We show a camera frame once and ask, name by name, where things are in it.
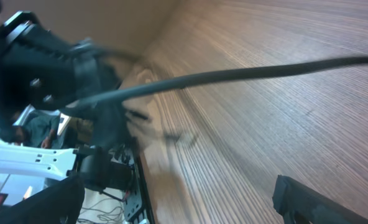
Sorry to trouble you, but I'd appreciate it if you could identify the seated person in background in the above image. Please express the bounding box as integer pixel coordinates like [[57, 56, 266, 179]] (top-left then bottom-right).
[[0, 115, 60, 149]]

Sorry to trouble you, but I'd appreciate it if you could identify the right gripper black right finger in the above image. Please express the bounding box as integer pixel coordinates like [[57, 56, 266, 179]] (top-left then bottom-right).
[[272, 175, 368, 224]]

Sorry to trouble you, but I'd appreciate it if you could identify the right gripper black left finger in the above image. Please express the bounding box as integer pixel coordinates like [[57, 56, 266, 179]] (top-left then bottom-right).
[[0, 175, 85, 224]]

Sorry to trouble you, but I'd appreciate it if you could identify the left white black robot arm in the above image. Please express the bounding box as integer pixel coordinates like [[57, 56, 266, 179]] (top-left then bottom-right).
[[0, 11, 137, 192]]

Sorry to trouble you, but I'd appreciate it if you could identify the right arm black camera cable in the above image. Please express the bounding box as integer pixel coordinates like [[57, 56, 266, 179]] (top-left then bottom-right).
[[75, 55, 368, 108]]

